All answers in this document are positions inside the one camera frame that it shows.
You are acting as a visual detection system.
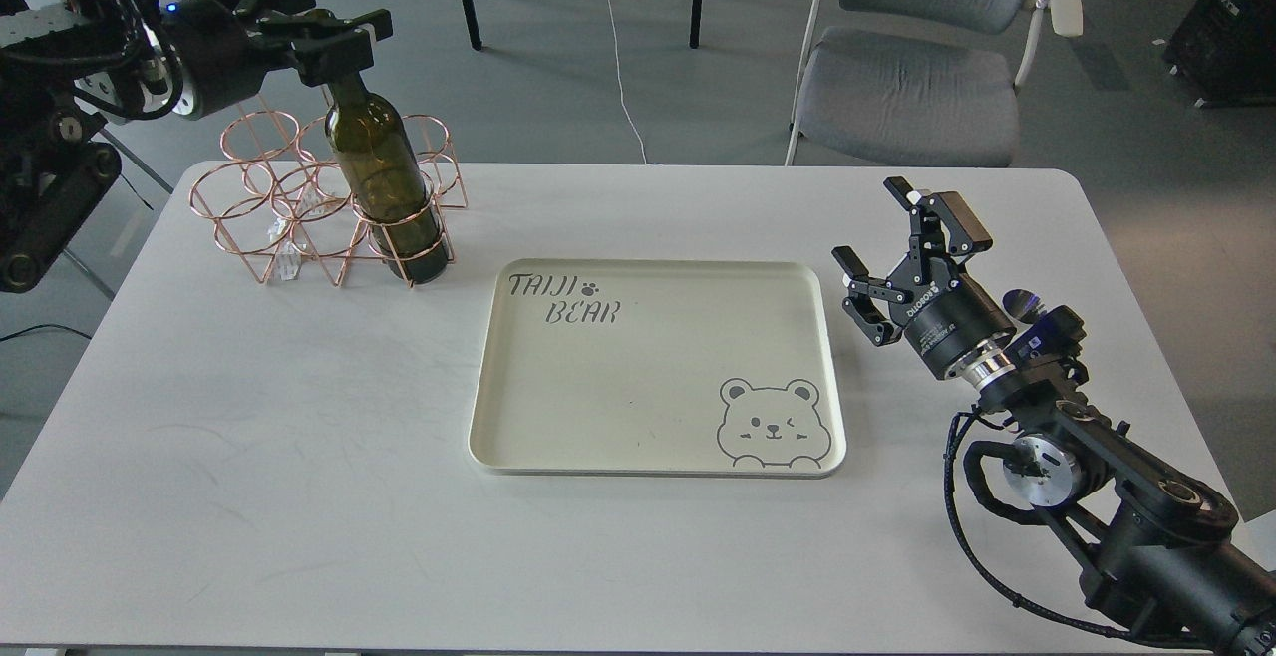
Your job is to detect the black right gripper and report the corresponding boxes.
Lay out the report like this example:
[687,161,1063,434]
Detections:
[832,177,1016,380]

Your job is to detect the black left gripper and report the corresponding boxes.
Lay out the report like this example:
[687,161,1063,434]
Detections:
[162,0,393,120]

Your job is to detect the dark green wine bottle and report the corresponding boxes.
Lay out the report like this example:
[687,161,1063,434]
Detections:
[324,71,450,285]

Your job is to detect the steel double jigger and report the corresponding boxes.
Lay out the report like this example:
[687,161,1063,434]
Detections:
[1002,288,1048,325]

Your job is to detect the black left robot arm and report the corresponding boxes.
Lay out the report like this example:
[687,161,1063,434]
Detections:
[1,0,393,294]

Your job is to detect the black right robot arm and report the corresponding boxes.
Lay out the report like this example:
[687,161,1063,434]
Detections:
[833,177,1275,655]

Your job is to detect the grey office chair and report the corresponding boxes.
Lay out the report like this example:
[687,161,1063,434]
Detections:
[783,0,1085,168]

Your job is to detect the cream bear print tray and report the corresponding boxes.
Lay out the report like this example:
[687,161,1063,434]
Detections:
[470,259,847,479]

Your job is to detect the black equipment case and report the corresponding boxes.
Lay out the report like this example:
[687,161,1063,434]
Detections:
[1162,0,1275,108]

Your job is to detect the copper wire bottle rack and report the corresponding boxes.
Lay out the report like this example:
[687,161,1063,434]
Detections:
[188,66,470,287]

